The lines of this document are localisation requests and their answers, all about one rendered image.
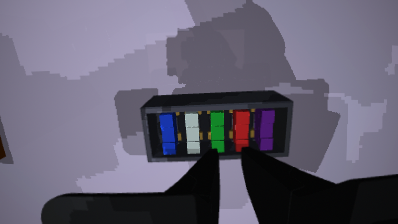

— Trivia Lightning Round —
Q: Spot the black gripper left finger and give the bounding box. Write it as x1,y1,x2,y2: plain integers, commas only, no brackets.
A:
41,149,221,224

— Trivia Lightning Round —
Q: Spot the red fuse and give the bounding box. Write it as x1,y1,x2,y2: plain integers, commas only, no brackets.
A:
233,109,250,152

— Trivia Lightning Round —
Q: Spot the white fuse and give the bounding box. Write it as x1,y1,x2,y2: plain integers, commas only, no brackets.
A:
185,111,200,154

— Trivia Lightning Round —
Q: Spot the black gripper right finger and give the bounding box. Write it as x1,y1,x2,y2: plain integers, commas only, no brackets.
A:
241,147,398,224

